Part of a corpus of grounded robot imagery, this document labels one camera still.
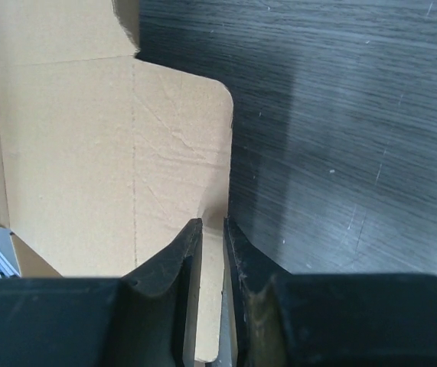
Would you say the brown cardboard box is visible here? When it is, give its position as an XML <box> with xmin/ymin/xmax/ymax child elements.
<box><xmin>0</xmin><ymin>1</ymin><xmax>233</xmax><ymax>362</ymax></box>

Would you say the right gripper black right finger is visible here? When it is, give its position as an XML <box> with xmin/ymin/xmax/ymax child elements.
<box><xmin>223</xmin><ymin>218</ymin><xmax>437</xmax><ymax>366</ymax></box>

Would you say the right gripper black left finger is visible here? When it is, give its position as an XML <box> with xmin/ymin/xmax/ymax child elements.
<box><xmin>0</xmin><ymin>219</ymin><xmax>203</xmax><ymax>366</ymax></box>

